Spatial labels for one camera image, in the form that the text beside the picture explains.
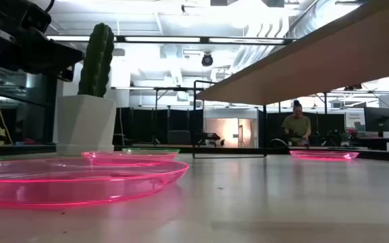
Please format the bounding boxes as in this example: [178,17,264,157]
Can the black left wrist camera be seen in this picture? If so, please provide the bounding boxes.
[18,0,53,34]

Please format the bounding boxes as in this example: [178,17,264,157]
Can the white faceted plant pot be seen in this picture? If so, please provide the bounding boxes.
[55,94,117,157]

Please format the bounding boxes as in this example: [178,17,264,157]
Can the black computer monitor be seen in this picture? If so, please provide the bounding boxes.
[363,107,389,133]

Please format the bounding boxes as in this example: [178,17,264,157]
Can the green cactus plant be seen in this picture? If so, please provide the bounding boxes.
[78,22,115,99]

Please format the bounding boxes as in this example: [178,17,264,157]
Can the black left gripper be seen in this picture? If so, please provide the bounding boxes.
[0,20,84,83]

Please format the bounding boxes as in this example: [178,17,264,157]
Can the wooden shelf black metal legs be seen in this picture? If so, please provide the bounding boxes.
[191,0,389,159]

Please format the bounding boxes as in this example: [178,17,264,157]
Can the person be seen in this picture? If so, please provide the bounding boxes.
[281,99,313,147]

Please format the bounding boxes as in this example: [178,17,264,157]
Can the black ceiling camera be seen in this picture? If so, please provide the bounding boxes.
[201,52,214,68]

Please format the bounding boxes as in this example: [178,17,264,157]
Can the black background workstation frame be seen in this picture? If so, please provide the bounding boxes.
[111,86,215,146]

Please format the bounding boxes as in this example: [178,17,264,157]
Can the grey background chair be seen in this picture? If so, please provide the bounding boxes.
[167,130,191,145]

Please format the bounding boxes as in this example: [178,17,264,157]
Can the silver ventilation duct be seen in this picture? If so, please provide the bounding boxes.
[230,0,363,74]

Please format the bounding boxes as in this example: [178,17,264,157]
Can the pink transparent plastic plate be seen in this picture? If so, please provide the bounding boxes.
[81,151,179,167]
[0,157,190,207]
[288,149,360,161]

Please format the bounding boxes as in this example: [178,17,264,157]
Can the white printed sign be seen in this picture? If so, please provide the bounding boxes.
[345,111,366,132]

